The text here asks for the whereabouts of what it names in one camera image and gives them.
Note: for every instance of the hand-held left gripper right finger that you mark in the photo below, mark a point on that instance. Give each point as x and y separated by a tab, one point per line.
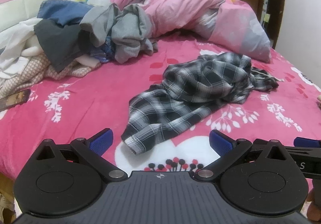
220	142

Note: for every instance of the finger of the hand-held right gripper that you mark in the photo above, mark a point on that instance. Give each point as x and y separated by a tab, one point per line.
307	142

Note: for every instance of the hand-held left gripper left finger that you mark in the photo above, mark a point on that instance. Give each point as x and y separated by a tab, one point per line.
101	142

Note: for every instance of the black white plaid shirt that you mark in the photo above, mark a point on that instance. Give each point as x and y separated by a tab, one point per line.
195	80

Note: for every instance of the pink floral bed blanket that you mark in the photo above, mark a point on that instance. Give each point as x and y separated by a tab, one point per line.
87	103

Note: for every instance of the blue striped garment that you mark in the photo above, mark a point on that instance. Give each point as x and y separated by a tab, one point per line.
106	49

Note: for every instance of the beige checkered cloth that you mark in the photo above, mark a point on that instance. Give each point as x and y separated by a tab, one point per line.
37	70

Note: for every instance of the smartphone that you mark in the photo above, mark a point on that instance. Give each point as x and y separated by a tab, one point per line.
12	101

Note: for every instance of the dark grey garment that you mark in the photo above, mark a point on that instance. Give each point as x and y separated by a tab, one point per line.
57	40

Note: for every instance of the white garment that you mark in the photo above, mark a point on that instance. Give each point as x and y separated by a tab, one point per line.
15	38

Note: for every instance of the blue denim garment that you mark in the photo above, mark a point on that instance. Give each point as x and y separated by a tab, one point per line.
62	11

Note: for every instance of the pink grey quilt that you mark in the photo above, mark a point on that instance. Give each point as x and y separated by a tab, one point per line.
175	5

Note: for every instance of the pink white headboard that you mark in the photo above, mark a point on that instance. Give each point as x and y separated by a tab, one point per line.
15	5

